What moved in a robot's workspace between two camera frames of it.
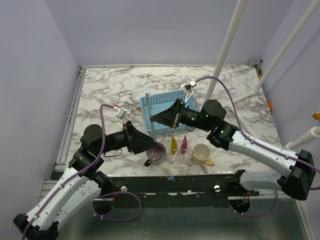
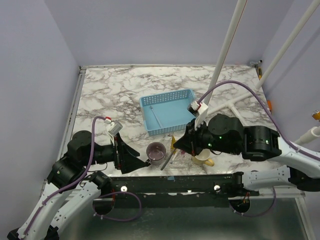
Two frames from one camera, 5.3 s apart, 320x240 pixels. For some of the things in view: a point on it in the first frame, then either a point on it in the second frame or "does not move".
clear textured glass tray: [178, 159] does not move
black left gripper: [129, 138] to [117, 153]
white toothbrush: [177, 151] does not move
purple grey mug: [156, 155] does not move
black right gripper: [178, 113] to [194, 139]
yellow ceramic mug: [200, 154] does not move
